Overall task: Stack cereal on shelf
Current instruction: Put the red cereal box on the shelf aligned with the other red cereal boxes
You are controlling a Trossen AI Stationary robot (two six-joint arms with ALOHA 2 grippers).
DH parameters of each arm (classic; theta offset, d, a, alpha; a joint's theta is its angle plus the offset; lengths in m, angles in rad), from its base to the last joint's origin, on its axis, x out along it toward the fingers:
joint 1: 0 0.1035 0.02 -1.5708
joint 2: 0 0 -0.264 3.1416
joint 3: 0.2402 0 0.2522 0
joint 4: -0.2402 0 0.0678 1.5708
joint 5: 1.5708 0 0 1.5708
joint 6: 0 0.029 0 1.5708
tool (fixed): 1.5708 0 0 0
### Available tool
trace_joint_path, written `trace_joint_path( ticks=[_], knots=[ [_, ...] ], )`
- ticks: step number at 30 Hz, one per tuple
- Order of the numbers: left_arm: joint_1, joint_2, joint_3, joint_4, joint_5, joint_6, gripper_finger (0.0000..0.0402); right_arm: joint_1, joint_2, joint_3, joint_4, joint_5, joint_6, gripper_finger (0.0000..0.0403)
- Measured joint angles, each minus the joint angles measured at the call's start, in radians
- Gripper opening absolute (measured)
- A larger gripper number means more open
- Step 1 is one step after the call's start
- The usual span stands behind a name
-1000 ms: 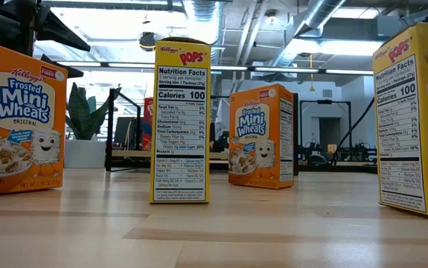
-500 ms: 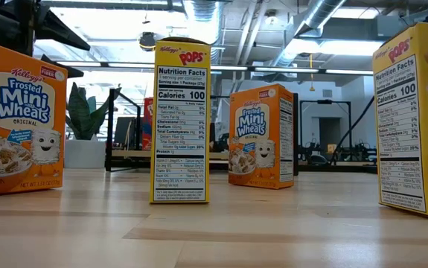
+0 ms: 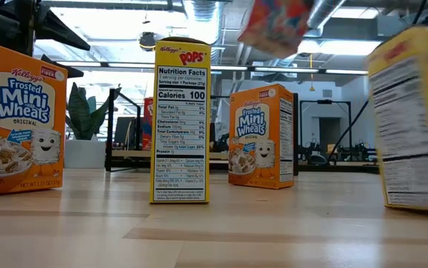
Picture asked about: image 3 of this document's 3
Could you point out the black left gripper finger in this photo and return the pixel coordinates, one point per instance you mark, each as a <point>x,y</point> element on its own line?
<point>63,67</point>
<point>61,31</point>

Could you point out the orange Frosted Mini Wheats box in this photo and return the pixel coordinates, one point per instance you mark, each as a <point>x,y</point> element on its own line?
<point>20,111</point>
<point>258,149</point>

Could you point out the yellow Corn Pops cereal box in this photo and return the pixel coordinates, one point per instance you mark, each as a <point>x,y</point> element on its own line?
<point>411,123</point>
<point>180,111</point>

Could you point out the green snake plant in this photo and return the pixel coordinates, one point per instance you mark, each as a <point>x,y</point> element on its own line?
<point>81,115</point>

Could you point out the black computer monitor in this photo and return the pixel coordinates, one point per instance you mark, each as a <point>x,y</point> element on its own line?
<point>122,130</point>

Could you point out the white plant pot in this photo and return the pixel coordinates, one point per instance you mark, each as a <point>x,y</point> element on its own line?
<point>85,154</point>

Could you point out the background workbench with equipment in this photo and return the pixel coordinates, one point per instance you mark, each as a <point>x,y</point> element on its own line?
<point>358,152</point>

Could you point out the black metal shelf end frame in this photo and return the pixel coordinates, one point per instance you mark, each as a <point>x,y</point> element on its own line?
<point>296,141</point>
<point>109,130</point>

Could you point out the round black overhead camera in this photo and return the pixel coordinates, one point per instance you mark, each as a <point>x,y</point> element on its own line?
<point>147,41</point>

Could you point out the silver spiral ventilation duct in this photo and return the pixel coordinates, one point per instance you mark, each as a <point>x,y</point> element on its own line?
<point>329,11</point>
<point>202,22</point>

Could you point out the black background metal frame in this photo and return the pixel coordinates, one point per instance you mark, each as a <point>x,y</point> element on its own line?
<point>325,101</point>

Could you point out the black aluminium rig frame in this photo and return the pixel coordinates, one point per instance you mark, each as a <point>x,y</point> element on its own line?
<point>340,168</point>

